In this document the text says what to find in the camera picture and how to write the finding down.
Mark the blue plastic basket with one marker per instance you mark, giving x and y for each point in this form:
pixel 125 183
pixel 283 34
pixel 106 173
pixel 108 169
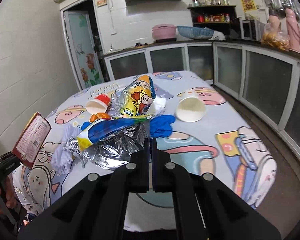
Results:
pixel 195 33

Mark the yellow blue foil snack bag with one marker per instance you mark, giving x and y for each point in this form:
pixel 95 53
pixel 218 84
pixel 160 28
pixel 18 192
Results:
pixel 110 143

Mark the pink cooking pot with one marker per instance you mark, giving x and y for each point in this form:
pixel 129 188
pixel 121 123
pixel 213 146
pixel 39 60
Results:
pixel 164 33

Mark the pink thermos left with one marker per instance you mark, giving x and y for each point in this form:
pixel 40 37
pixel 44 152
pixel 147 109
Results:
pixel 274 22

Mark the floral glass door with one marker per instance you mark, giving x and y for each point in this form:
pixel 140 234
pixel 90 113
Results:
pixel 82 48

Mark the red white paper cup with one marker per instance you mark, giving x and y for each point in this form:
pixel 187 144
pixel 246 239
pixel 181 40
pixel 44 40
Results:
pixel 99 104

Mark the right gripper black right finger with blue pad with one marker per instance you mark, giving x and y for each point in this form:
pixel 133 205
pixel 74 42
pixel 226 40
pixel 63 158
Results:
pixel 204 207

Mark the black spice shelf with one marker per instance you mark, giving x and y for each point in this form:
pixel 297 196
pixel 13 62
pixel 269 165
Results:
pixel 215 17

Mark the white purple plastic bag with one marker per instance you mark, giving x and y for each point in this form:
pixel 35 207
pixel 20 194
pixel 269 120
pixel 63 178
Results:
pixel 63 155

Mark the pink thermos right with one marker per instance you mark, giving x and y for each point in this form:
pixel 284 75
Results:
pixel 293 29

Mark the bag of bread buns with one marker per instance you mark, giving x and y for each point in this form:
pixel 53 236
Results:
pixel 274 37

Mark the white tissue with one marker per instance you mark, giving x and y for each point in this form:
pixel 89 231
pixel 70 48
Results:
pixel 157 107

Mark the microwave oven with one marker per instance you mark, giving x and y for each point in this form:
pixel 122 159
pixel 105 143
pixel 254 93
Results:
pixel 252 29

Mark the yellow wall poster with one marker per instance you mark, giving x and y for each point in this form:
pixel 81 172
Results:
pixel 248 5

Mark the person's left hand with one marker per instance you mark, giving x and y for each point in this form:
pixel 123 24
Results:
pixel 10 195

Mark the red cigarette box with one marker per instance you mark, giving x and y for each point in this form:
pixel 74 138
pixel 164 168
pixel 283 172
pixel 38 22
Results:
pixel 31 139

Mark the pink thermos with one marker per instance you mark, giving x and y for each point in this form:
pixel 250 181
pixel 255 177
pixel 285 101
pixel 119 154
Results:
pixel 293 29
pixel 274 22

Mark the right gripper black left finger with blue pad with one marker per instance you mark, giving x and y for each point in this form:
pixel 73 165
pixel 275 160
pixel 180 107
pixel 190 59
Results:
pixel 94 208

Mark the blue rubber glove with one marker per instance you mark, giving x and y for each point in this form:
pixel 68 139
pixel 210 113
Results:
pixel 160 126

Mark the orange peel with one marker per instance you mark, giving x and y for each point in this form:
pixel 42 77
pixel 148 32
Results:
pixel 99 116

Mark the white paper cup orange dots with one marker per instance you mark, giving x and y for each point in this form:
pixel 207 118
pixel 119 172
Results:
pixel 190 107

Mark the cartoon print tablecloth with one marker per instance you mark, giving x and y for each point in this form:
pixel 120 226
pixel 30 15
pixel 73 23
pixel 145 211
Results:
pixel 221 143

